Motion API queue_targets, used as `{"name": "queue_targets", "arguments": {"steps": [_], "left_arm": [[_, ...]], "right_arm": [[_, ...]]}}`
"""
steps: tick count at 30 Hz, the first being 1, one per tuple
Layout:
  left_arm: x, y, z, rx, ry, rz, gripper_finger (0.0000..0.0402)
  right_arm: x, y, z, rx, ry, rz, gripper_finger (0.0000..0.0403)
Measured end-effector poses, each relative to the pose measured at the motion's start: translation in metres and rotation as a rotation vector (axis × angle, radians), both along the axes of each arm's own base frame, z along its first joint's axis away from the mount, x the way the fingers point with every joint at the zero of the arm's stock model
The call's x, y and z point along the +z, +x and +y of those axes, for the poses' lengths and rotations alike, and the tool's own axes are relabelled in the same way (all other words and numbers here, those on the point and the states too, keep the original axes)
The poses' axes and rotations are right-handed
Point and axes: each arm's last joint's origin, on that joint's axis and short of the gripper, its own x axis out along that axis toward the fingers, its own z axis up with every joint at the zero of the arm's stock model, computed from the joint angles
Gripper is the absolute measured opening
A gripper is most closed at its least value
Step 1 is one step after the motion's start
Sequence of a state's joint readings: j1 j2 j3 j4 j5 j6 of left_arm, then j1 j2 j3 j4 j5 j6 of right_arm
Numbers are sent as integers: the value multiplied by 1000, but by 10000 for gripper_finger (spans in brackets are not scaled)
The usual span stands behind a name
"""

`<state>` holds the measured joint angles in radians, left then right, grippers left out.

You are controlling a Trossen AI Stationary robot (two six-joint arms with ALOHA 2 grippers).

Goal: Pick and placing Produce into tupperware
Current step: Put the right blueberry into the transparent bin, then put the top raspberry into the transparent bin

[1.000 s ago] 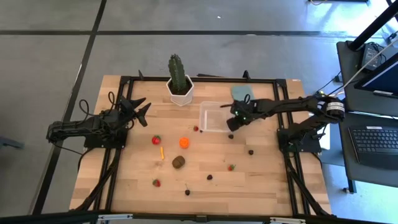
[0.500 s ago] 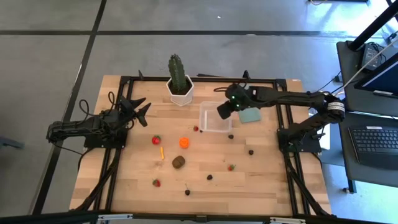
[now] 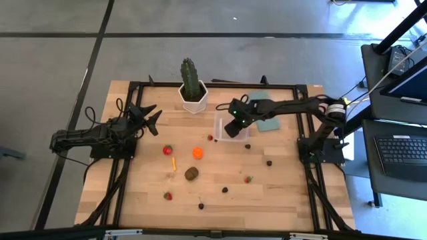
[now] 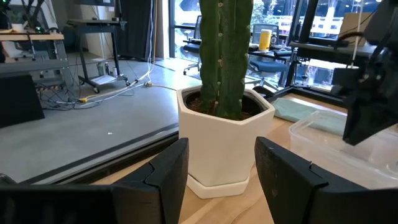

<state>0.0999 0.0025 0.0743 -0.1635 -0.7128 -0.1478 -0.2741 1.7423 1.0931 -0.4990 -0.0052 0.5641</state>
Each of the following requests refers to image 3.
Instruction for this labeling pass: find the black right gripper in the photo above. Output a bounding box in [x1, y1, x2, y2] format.
[224, 98, 258, 139]

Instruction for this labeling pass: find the clear plastic tupperware container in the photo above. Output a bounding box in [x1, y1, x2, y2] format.
[213, 111, 250, 143]

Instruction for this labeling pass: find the tall green cactus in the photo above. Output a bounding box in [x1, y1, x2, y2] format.
[179, 57, 202, 101]

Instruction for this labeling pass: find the black metal pole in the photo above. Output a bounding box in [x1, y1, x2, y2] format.
[373, 0, 427, 55]

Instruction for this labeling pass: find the white cable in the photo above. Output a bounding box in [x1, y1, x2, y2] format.
[345, 39, 427, 116]

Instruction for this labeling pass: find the brown kiwi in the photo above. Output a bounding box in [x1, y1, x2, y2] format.
[184, 167, 200, 182]

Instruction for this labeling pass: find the black power adapter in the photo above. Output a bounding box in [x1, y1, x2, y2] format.
[387, 46, 410, 76]

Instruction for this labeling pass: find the desk computer monitor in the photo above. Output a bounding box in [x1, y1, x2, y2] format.
[380, 56, 427, 106]

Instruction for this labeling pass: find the white hexagonal plant pot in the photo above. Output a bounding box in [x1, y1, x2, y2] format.
[177, 79, 209, 115]

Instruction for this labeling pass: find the black keyboard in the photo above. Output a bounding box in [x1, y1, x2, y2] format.
[373, 134, 427, 183]

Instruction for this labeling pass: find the black desk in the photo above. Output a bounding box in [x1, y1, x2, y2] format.
[361, 43, 427, 203]

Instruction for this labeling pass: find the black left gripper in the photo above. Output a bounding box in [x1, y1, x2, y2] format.
[127, 102, 163, 137]

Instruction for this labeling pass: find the folded light green cloth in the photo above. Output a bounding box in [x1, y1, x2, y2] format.
[249, 90, 282, 133]

